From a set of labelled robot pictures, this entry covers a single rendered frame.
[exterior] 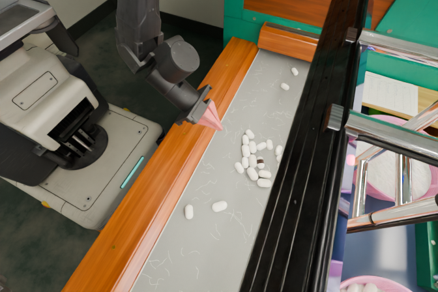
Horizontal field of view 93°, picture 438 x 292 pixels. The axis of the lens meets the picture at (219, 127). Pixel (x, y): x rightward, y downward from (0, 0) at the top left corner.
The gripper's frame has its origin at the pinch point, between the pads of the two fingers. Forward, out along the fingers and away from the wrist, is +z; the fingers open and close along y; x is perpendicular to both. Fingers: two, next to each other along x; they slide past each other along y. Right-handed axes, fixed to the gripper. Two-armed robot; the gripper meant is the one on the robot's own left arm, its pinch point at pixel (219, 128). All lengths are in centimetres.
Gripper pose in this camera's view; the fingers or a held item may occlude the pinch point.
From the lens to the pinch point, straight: 50.3
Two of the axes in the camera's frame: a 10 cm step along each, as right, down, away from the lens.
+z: 6.9, 6.1, 4.0
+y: 4.1, -7.7, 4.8
